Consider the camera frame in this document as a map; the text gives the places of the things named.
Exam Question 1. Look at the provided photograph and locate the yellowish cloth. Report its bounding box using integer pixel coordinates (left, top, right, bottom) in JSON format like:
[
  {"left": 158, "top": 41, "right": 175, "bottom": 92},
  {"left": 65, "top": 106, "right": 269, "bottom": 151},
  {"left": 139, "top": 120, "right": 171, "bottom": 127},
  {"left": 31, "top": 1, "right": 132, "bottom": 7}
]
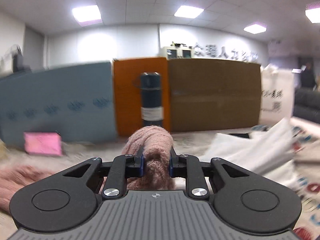
[{"left": 0, "top": 140, "right": 9, "bottom": 160}]

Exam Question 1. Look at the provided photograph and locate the dark sofa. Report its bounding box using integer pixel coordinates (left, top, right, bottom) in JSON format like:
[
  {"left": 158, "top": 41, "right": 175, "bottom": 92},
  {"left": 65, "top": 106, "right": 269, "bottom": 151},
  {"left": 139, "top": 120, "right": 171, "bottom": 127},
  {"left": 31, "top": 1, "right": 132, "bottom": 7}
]
[{"left": 293, "top": 87, "right": 320, "bottom": 124}]

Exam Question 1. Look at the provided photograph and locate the brown cardboard box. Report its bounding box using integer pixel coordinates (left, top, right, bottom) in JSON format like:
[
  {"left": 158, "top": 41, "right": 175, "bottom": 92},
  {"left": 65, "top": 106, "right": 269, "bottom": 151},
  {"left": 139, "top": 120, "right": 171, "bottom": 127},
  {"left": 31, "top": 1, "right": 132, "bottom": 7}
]
[{"left": 167, "top": 59, "right": 262, "bottom": 132}]

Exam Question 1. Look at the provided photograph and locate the orange cardboard box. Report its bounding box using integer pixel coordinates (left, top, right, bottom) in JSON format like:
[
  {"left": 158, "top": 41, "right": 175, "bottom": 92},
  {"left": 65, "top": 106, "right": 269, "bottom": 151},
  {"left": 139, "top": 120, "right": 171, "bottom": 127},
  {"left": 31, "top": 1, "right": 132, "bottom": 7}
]
[{"left": 112, "top": 57, "right": 172, "bottom": 137}]

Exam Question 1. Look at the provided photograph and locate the pink knit sweater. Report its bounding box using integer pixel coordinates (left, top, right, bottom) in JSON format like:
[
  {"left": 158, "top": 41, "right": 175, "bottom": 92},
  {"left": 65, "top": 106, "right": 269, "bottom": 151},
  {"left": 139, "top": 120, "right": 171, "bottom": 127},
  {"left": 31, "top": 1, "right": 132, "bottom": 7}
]
[{"left": 0, "top": 126, "right": 175, "bottom": 215}]

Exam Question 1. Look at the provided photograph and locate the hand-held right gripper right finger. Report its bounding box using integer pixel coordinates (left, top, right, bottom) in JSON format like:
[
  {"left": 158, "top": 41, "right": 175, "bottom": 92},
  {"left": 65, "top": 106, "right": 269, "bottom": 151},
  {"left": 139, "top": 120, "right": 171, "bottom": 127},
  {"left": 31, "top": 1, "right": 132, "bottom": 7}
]
[{"left": 169, "top": 147, "right": 253, "bottom": 201}]

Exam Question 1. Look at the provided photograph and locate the light blue cardboard box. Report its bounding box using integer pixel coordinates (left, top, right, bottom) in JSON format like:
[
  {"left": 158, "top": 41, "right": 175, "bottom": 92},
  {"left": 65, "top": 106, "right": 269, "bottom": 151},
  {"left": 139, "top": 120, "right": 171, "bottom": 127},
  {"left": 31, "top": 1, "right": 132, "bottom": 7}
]
[{"left": 0, "top": 61, "right": 118, "bottom": 147}]

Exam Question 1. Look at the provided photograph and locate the white garment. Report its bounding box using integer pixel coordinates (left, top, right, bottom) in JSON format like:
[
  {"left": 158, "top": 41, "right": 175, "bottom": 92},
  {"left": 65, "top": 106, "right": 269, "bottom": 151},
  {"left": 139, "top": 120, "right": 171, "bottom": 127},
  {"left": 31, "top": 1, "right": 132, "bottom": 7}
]
[{"left": 200, "top": 117, "right": 297, "bottom": 180}]

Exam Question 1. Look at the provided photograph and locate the wall sign lettering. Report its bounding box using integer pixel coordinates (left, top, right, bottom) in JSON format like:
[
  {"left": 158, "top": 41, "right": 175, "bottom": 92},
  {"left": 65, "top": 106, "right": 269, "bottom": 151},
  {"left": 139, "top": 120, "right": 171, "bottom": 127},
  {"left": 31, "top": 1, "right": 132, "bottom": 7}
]
[{"left": 194, "top": 42, "right": 259, "bottom": 63}]

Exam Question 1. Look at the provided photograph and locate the dark blue thermos bottle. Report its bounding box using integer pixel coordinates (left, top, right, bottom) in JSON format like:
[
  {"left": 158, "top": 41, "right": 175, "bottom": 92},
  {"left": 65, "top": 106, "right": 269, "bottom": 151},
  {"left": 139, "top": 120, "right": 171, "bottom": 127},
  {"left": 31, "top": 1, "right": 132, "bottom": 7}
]
[{"left": 132, "top": 72, "right": 164, "bottom": 128}]

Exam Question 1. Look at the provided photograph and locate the printed table cover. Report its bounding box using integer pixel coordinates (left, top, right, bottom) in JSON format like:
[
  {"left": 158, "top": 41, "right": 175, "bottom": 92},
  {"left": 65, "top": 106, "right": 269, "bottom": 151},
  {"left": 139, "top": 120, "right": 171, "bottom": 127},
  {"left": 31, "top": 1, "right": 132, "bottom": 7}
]
[{"left": 0, "top": 116, "right": 320, "bottom": 240}]

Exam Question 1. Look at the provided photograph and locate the white tote bag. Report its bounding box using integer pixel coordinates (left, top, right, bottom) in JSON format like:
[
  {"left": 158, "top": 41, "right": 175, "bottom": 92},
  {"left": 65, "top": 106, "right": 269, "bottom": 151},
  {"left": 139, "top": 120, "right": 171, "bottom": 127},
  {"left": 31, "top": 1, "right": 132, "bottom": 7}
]
[{"left": 260, "top": 64, "right": 295, "bottom": 125}]

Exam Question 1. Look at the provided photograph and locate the ceiling light panel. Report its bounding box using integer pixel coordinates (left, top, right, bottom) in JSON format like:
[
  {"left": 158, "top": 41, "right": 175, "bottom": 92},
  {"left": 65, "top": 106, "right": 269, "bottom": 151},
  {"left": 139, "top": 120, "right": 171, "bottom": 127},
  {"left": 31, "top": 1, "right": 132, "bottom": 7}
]
[
  {"left": 305, "top": 1, "right": 320, "bottom": 24},
  {"left": 174, "top": 5, "right": 205, "bottom": 18},
  {"left": 72, "top": 5, "right": 102, "bottom": 26},
  {"left": 243, "top": 22, "right": 267, "bottom": 34}
]

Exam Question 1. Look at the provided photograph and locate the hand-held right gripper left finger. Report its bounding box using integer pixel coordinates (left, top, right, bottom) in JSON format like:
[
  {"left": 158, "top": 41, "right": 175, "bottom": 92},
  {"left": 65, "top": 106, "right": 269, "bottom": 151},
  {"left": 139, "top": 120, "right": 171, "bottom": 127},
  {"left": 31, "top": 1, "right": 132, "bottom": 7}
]
[{"left": 60, "top": 147, "right": 146, "bottom": 201}]

